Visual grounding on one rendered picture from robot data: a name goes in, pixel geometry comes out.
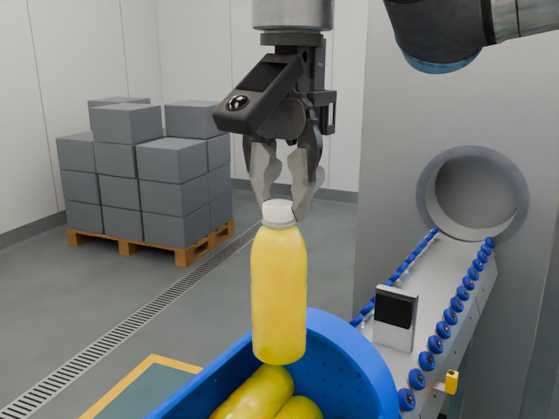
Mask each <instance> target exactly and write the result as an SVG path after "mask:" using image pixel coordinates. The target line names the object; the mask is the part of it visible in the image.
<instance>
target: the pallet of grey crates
mask: <svg viewBox="0 0 559 419"><path fill-rule="evenodd" d="M220 103H221V101H197V100H188V101H180V102H175V103H170V104H165V105H164V107H165V119H166V128H162V117H161V105H153V104H151V98H143V97H124V96H114V97H107V98H102V99H96V100H89V101H87V105H88V112H89V119H90V127H91V130H92V131H86V132H82V133H78V134H74V135H69V136H63V137H59V138H56V144H57V155H58V161H59V167H60V175H61V181H62V192H63V198H64V202H65V208H66V214H67V224H68V229H67V238H68V244H70V245H75V246H78V245H81V244H84V243H86V242H87V241H89V240H91V239H94V238H96V237H101V238H105V239H114V240H118V247H119V254H121V255H125V256H131V255H132V254H134V253H136V252H137V251H139V250H141V249H143V248H145V247H146V246H151V247H155V248H160V249H169V250H173V251H175V261H176V265H177V266H181V267H188V266H189V265H190V264H192V263H194V262H195V261H196V260H197V259H199V258H200V257H202V256H203V255H204V254H206V253H208V252H209V251H210V250H212V249H213V248H214V247H215V246H217V245H218V244H220V243H222V242H223V241H224V240H226V239H228V238H229V237H230V236H231V235H232V234H234V233H235V222H234V219H233V211H232V192H231V177H230V162H231V157H230V133H228V132H225V131H219V130H218V129H217V127H216V125H215V122H214V120H213V117H212V111H213V110H214V109H215V108H216V107H217V106H218V105H219V104H220Z"/></svg>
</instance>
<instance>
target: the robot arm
mask: <svg viewBox="0 0 559 419"><path fill-rule="evenodd" d="M383 4H384V6H385V8H386V11H387V14H388V17H389V20H390V22H391V25H392V27H393V31H394V39H395V42H396V43H397V46H398V48H399V49H400V50H401V52H402V54H403V56H404V58H405V60H406V62H407V63H408V64H409V65H410V66H411V67H413V68H414V69H416V70H418V71H420V72H423V73H427V74H434V75H438V74H446V73H450V72H454V71H457V70H459V69H461V68H463V67H465V66H467V65H468V64H470V63H471V62H472V61H473V60H474V59H475V58H476V57H477V56H478V54H479V53H480V51H481V50H482V48H483V47H488V46H491V45H496V44H501V43H502V42H505V41H506V40H510V39H514V38H519V37H526V36H531V35H535V34H539V33H544V32H551V31H556V30H559V0H383ZM252 27H253V28H254V29H255V30H258V31H264V33H261V34H260V45H261V46H275V53H266V54H265V55H264V56H263V57H262V58H261V59H260V61H259V62H258V63H257V64H256V65H255V66H254V67H253V68H252V69H251V70H250V71H249V73H248V74H247V75H246V76H245V77H244V78H243V79H242V80H241V81H240V82H239V83H238V84H237V86H236V87H235V88H234V89H233V90H232V91H231V92H230V93H229V94H228V95H227V96H226V97H225V99H224V100H223V101H222V102H221V103H220V104H219V105H218V106H217V107H216V108H215V109H214V110H213V111H212V117H213V120H214V122H215V125H216V127H217V129H218V130H219V131H225V132H230V133H235V134H240V135H243V139H242V146H243V151H244V157H245V165H246V169H247V172H248V173H249V175H250V183H251V185H252V189H253V191H254V193H255V198H256V199H257V202H258V204H259V206H260V209H261V211H262V205H263V203H264V202H265V201H267V200H271V198H270V186H271V184H272V183H274V182H275V181H276V180H277V179H278V178H279V176H280V173H281V171H282V161H281V160H279V159H277V158H276V148H277V143H276V140H275V139H280V140H285V141H286V143H287V145H288V146H292V145H296V144H297V147H298V148H296V149H295V150H294V151H293V152H292V153H291V154H290V155H288V157H287V164H288V168H289V171H290V173H291V175H292V179H293V183H292V186H291V192H292V195H293V204H292V206H291V209H292V212H293V214H294V217H295V219H296V221H297V222H301V221H303V219H304V217H305V216H306V215H307V213H308V211H309V207H310V205H311V202H312V199H313V197H314V193H315V192H316V191H317V190H318V189H319V187H320V186H321V185H322V184H323V183H324V179H325V173H324V168H323V167H322V166H320V165H319V161H320V158H321V155H322V152H323V137H322V135H325V136H328V135H331V134H334V133H335V121H336V103H337V91H335V90H325V89H324V79H325V58H326V38H324V34H321V33H320V32H328V31H331V30H332V29H333V28H334V0H252ZM329 103H333V117H332V125H329ZM297 141H298V142H297ZM262 213H263V211H262Z"/></svg>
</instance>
